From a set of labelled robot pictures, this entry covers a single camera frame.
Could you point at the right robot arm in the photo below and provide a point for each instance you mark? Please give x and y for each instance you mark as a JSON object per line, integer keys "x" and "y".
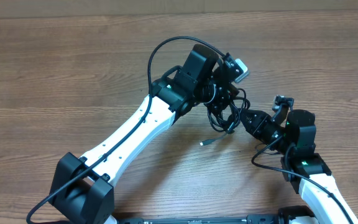
{"x": 292, "y": 134}

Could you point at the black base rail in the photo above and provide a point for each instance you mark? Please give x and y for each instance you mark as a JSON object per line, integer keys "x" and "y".
{"x": 250, "y": 219}

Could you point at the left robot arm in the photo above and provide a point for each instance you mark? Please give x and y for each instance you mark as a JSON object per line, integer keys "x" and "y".
{"x": 83, "y": 187}

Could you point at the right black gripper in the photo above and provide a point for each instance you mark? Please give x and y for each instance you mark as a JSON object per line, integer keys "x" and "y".
{"x": 260, "y": 119}

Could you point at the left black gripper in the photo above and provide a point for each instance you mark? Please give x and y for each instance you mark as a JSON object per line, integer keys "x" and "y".
{"x": 226, "y": 94}

